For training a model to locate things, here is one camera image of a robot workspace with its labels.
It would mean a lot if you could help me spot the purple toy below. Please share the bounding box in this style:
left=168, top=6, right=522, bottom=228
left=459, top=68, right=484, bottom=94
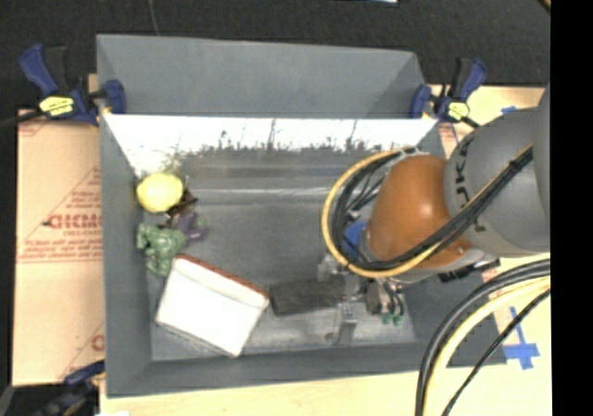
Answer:
left=173, top=212, right=210, bottom=242

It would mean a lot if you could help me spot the dark green flat block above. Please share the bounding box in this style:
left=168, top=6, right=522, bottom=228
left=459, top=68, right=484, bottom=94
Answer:
left=268, top=275, right=348, bottom=318

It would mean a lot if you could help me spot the white box red-brown edge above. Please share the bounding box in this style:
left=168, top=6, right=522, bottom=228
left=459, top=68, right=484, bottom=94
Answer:
left=154, top=253, right=271, bottom=359

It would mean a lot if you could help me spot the grey metal bin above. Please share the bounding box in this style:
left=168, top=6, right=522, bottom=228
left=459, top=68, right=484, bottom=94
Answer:
left=95, top=33, right=509, bottom=397

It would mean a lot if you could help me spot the green toy figure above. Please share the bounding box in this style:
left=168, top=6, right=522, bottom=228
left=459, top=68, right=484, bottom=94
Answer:
left=135, top=221, right=189, bottom=278

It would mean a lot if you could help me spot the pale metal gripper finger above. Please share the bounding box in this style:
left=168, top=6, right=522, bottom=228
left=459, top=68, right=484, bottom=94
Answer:
left=339, top=304, right=360, bottom=347
left=317, top=254, right=347, bottom=282

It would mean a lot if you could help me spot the yellow ball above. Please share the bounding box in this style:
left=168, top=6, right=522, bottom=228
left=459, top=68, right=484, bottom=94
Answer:
left=135, top=171, right=185, bottom=214

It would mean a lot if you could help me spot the black cylinder on white bracket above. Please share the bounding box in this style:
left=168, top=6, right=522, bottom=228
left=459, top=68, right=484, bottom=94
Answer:
left=436, top=258, right=501, bottom=284

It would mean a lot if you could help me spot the brown cardboard board red print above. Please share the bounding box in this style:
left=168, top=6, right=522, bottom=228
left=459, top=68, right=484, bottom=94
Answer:
left=11, top=73, right=107, bottom=387

